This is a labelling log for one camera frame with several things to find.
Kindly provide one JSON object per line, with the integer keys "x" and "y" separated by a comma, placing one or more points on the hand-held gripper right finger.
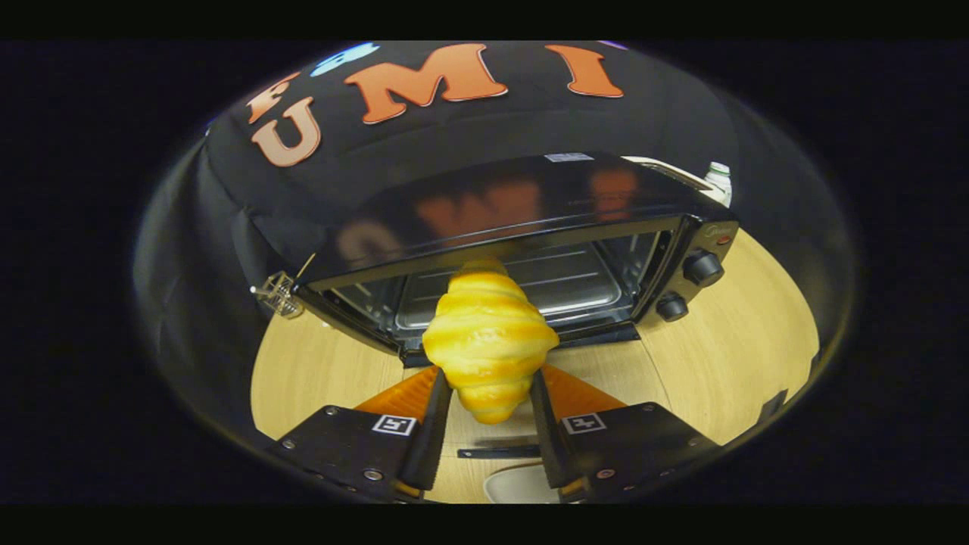
{"x": 546, "y": 439}

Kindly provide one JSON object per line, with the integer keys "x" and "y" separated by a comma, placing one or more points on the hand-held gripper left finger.
{"x": 431, "y": 439}

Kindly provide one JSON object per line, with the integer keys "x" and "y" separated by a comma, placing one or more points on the golden croissant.
{"x": 488, "y": 341}

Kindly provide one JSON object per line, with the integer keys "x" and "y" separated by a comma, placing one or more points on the black toaster oven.
{"x": 530, "y": 204}

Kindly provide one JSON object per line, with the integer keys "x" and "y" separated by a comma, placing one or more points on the white bread toaster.
{"x": 666, "y": 170}

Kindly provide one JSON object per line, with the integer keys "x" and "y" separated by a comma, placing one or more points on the white plate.
{"x": 518, "y": 484}

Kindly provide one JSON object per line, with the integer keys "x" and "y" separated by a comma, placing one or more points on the white bottle with green label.
{"x": 719, "y": 182}

